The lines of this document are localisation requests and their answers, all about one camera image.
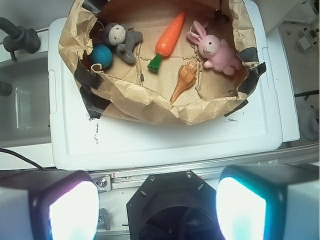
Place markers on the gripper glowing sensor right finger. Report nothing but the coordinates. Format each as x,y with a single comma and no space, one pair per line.
269,202

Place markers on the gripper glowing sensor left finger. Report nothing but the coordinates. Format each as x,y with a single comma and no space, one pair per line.
48,205

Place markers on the gray plush animal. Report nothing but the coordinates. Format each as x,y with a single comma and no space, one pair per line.
122,40

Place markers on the white plastic bin lid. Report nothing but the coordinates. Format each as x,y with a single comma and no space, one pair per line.
108,143

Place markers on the clear plastic bin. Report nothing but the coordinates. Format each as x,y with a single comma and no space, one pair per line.
25,101

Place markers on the orange plastic seashell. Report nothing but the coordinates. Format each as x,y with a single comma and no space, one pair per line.
186,79

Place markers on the pink plush bunny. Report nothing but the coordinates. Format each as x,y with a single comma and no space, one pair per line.
217,52

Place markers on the blue knobby ball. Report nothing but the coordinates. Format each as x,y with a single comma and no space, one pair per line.
101,54

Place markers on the crumpled brown paper liner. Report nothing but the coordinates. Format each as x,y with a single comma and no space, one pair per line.
131,91

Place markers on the gray clamp knob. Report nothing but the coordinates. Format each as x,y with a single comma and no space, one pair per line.
19,38

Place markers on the orange toy carrot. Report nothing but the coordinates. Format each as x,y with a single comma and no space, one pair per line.
167,42

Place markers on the aluminum frame rail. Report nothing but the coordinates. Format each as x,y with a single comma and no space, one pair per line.
108,180

